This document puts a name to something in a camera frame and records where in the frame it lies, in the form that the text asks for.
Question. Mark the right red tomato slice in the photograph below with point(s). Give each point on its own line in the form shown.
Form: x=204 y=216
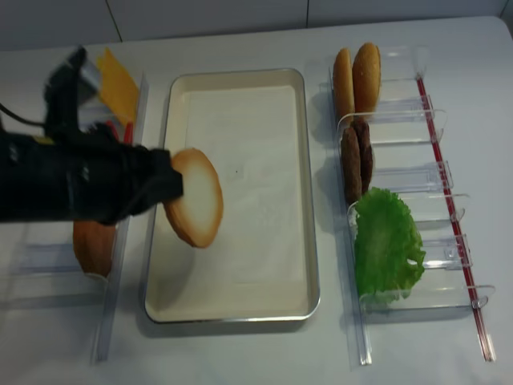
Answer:
x=128 y=133

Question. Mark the clear acrylic rack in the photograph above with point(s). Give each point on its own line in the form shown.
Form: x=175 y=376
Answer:
x=406 y=133
x=43 y=286

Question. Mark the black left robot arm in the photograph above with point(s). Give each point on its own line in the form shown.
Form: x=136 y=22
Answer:
x=21 y=176

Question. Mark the front yellow cheese slice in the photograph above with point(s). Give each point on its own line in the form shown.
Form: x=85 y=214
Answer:
x=118 y=90

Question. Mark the brown meat patty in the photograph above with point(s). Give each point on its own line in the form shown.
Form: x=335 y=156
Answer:
x=351 y=165
x=362 y=131

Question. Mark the left bun slice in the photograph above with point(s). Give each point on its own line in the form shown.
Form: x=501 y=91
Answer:
x=93 y=244

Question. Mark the right clear acrylic rack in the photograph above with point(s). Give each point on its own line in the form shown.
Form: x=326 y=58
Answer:
x=406 y=133

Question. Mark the right top bun half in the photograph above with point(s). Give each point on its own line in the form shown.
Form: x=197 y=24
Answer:
x=366 y=73

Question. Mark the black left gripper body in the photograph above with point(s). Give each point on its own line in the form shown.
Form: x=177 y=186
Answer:
x=85 y=175

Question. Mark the rear yellow cheese slice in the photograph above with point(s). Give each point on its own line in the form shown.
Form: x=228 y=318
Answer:
x=101 y=64

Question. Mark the black left gripper finger bun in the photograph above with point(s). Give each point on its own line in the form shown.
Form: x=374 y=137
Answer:
x=159 y=181

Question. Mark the front brown meat patty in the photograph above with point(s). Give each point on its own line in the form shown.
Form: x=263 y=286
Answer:
x=351 y=165

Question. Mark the green lettuce leaf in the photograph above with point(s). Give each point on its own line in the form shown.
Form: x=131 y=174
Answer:
x=388 y=248

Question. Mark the bun slice white face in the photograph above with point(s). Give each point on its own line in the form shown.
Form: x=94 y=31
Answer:
x=196 y=215

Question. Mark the left clear acrylic rack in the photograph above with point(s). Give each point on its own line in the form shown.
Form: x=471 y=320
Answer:
x=43 y=286

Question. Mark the bun half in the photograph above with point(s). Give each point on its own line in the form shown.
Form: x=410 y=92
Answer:
x=343 y=83
x=366 y=73

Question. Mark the yellow cheese slice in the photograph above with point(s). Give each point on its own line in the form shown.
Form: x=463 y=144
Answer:
x=118 y=90
x=101 y=64

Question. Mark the cream metal tray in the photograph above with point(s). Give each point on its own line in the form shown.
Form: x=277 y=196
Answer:
x=179 y=286

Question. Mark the rear brown meat patty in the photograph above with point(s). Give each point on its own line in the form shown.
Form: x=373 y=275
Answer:
x=362 y=131

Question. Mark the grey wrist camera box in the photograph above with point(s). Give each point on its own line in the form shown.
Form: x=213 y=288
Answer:
x=89 y=83

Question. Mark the left top bun half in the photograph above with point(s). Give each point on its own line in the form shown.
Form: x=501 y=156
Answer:
x=343 y=83

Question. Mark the white paper tray liner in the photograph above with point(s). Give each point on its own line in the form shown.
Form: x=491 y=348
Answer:
x=250 y=136

